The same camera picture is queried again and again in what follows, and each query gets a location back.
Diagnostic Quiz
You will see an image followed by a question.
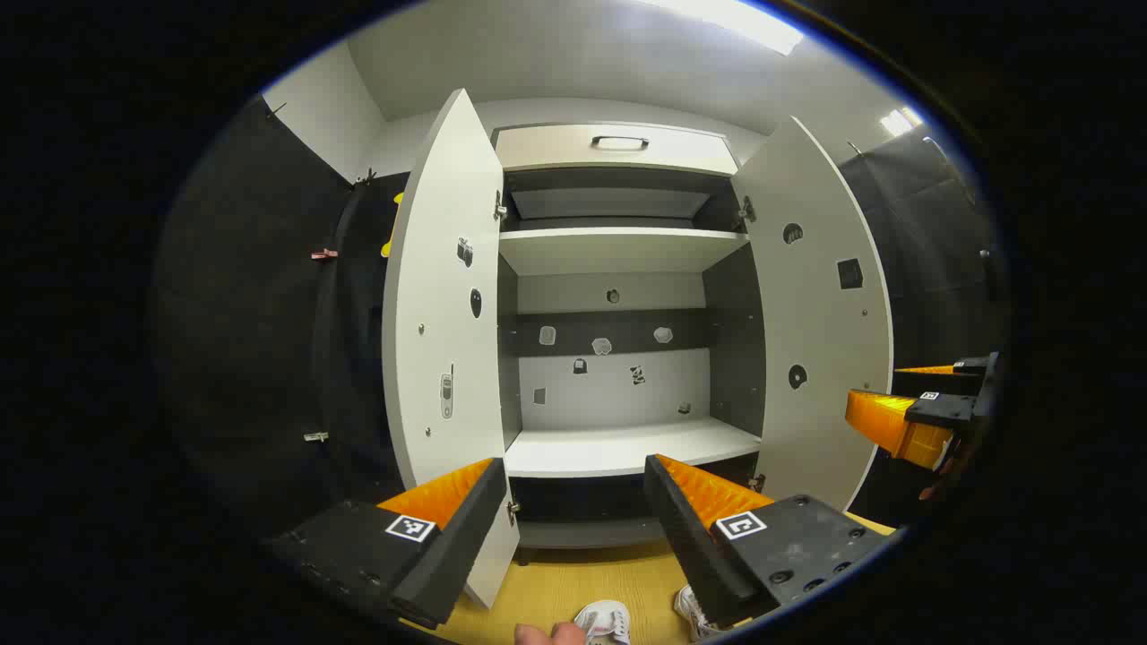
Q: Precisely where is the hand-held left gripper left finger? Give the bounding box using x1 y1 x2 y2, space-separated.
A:
267 457 509 631

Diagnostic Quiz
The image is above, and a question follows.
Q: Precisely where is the white canvas shoe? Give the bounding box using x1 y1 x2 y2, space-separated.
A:
674 585 718 642
573 599 632 645

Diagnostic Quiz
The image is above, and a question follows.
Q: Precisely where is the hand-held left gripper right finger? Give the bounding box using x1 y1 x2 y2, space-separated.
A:
643 453 901 627

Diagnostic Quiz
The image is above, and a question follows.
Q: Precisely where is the white shoe cabinet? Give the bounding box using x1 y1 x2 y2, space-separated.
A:
383 88 894 610

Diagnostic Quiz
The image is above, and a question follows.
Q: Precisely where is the white cabinet door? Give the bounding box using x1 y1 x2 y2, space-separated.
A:
730 116 894 512
383 88 521 610

